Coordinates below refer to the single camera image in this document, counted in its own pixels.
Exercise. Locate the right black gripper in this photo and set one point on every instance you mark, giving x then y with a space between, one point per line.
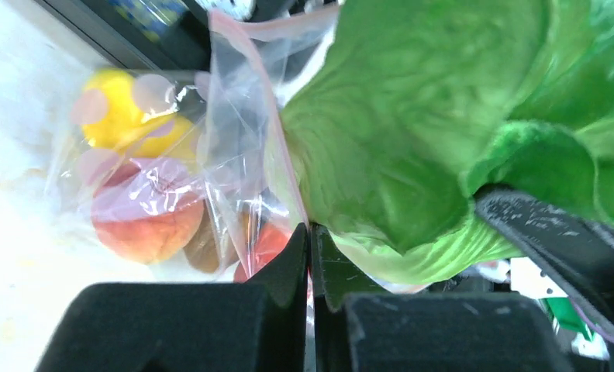
571 259

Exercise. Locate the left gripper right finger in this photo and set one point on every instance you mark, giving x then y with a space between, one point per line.
333 277

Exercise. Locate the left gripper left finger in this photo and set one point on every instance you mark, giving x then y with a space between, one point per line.
280 317

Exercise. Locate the red pepper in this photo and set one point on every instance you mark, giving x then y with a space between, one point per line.
270 242

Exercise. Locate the brown potato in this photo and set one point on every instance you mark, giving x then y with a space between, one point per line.
209 251

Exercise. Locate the clear zip top bag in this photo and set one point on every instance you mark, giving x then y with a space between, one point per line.
194 172

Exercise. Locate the peach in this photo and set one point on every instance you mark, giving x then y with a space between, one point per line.
147 210

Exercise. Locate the green lettuce leaf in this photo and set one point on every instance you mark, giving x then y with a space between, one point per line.
420 103

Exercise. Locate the yellow mango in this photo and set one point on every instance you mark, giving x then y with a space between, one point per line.
136 115

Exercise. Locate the purple eggplant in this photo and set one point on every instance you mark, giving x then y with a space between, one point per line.
236 113

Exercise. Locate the black poker chip case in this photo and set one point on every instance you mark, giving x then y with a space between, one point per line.
163 35

